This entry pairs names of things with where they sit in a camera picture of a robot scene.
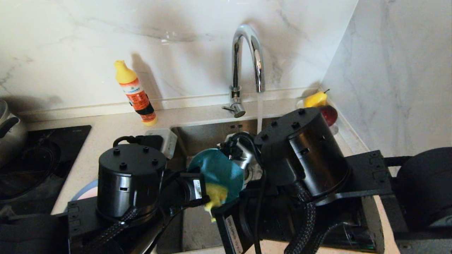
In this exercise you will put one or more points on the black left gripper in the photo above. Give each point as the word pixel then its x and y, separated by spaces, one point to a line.
pixel 185 192

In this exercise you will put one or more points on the dark red apple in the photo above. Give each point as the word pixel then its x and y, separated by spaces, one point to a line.
pixel 330 114

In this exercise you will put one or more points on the teal bowl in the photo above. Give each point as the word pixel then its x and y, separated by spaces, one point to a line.
pixel 219 169

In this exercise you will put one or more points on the black induction cooktop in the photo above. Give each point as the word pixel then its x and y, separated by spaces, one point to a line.
pixel 35 169

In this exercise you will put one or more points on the yellow green sponge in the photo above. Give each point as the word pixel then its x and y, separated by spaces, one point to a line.
pixel 215 197

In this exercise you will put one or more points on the yellow pear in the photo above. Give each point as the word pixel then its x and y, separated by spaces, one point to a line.
pixel 314 100

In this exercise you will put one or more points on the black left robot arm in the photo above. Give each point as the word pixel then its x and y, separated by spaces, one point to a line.
pixel 130 183

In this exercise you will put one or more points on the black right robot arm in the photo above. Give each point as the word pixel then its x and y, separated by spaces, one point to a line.
pixel 303 151

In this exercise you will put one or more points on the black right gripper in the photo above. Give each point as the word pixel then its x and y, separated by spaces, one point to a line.
pixel 254 225

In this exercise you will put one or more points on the chrome gooseneck faucet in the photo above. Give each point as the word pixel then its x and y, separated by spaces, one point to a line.
pixel 236 63

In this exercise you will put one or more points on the yellow orange detergent bottle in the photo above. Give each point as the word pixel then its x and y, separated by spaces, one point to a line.
pixel 137 97

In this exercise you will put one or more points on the stainless steel sink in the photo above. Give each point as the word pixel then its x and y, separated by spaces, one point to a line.
pixel 197 225

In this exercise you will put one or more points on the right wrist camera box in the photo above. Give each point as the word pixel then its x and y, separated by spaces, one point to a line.
pixel 242 155

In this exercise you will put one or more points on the blue-grey plate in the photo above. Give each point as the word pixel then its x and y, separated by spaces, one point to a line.
pixel 83 188

